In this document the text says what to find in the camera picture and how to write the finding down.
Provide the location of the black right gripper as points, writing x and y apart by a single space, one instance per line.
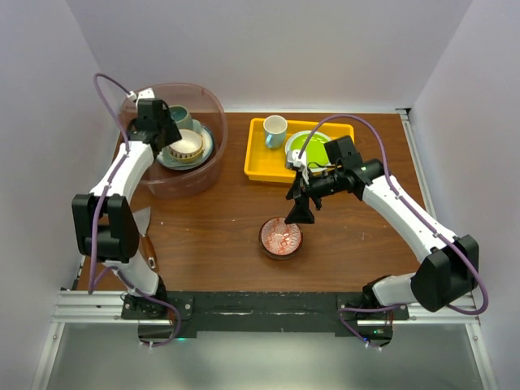
301 212

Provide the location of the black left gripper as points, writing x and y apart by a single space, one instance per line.
172 134

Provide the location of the teal glazed mug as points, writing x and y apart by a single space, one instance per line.
181 116

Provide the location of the mint green divided dish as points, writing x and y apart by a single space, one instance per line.
196 129

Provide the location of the yellow rimmed bowl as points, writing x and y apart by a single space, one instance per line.
185 162

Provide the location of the red patterned ceramic bowl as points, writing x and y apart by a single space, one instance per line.
277 225

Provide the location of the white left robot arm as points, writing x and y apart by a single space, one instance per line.
106 230

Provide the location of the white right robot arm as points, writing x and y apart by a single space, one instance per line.
448 263

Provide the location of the transparent pink plastic bin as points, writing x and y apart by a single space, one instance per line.
204 107

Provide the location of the beige black rimmed bowl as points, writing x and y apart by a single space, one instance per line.
281 246

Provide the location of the yellow plastic tray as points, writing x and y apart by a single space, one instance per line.
268 165

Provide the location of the lime green small plate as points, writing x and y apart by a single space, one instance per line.
315 146

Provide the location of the white scalloped plate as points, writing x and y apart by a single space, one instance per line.
287 150

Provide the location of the light blue ceramic mug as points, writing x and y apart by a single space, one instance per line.
275 128

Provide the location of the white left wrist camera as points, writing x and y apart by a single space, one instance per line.
134 97

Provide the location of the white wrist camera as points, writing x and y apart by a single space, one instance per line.
134 97
296 160

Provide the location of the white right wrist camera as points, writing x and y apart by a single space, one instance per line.
296 160

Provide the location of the wooden handled metal scraper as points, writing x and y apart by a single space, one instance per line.
142 219

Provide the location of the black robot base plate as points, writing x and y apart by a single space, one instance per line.
342 314

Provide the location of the aluminium frame rail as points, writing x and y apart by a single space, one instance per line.
448 316

